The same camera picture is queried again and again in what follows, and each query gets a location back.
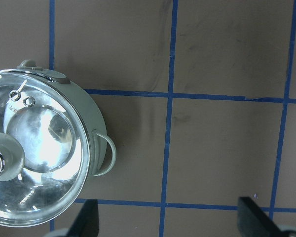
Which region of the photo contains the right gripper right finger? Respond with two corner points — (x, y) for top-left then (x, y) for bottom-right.
(237, 197), (285, 237)

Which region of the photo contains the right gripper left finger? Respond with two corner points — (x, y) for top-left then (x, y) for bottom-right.
(66, 199), (99, 237)

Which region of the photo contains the pale green electric pot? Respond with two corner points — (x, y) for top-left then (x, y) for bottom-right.
(16, 59), (117, 205)

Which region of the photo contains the glass pot lid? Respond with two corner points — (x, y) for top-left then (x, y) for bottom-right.
(0, 71), (90, 227)

